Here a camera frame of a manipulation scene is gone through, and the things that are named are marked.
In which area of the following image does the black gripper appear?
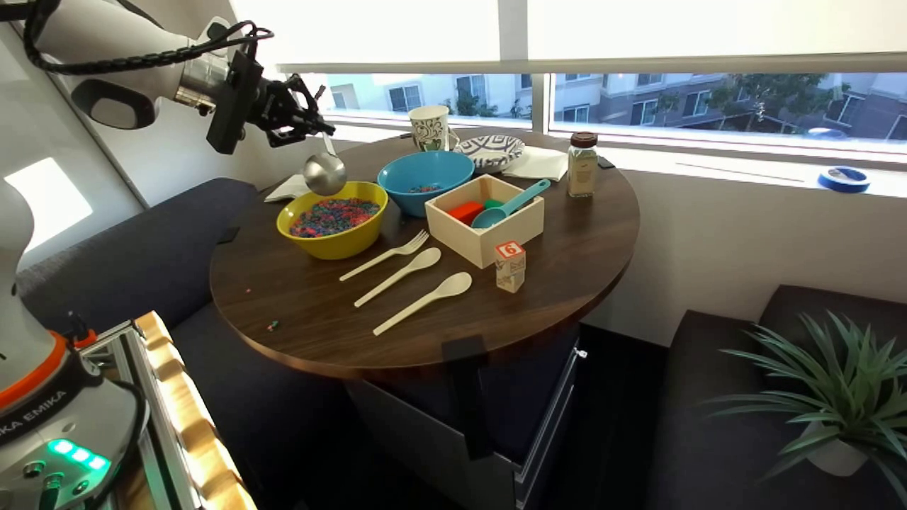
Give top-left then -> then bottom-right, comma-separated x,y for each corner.
207,41 -> 336,152

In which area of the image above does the white paper napkin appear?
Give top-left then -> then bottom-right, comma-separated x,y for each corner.
264,172 -> 310,203

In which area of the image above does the small wooden block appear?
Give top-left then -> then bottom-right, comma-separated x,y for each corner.
496,244 -> 529,294

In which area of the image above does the wooden slatted rack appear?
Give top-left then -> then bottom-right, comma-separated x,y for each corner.
86,312 -> 258,510

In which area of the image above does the teal scoop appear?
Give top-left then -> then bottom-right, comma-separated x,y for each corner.
472,179 -> 551,228

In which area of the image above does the blue bowl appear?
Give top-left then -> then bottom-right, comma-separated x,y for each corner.
378,151 -> 473,219

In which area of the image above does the patterned paper cup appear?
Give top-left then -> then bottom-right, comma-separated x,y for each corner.
408,105 -> 449,151

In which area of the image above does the cream plastic spoon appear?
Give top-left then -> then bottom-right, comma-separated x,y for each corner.
354,245 -> 444,309
373,271 -> 473,338

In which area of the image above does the silver ladle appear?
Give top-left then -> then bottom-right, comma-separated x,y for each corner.
300,136 -> 346,194

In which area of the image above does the dark grey sofa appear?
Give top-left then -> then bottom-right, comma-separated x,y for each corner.
17,179 -> 346,510

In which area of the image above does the blue tape roll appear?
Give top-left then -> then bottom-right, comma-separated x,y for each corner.
819,168 -> 870,192

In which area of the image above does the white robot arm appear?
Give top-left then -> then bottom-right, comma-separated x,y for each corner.
0,0 -> 336,152

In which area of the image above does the wooden box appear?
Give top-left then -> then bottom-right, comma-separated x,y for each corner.
425,175 -> 551,268

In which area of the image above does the white cloth on table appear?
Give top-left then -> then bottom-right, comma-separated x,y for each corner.
504,148 -> 568,180

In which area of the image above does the glass jar with lid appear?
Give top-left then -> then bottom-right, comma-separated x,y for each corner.
568,129 -> 598,197

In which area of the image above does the yellow bowl with beads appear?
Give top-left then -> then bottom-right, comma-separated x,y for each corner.
275,180 -> 390,260

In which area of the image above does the green potted plant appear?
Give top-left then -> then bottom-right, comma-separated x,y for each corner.
710,312 -> 907,505

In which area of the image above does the dark ottoman seat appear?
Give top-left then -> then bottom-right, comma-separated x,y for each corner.
646,287 -> 907,510

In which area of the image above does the orange cup in box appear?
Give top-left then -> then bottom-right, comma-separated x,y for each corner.
449,200 -> 486,224

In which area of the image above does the round wooden table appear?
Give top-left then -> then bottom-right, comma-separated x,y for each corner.
211,170 -> 641,380

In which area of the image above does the cream plastic fork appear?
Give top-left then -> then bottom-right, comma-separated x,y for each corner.
337,228 -> 429,282

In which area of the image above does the grey cabinet under table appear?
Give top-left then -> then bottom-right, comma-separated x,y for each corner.
346,328 -> 581,510

